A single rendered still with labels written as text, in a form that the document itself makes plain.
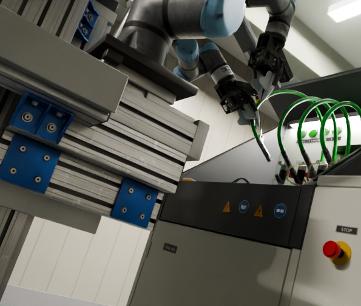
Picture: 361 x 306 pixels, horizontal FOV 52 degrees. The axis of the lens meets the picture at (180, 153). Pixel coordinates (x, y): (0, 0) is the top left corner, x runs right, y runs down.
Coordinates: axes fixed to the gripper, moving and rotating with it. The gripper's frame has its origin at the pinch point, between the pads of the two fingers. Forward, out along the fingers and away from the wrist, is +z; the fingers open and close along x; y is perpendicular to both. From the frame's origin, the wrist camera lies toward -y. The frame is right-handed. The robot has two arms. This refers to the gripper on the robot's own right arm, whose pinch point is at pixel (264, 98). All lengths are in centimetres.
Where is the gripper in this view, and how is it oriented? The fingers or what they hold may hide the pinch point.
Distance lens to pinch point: 120.1
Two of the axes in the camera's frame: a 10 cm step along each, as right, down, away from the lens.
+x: 5.5, -0.4, -8.3
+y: -7.8, -3.8, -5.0
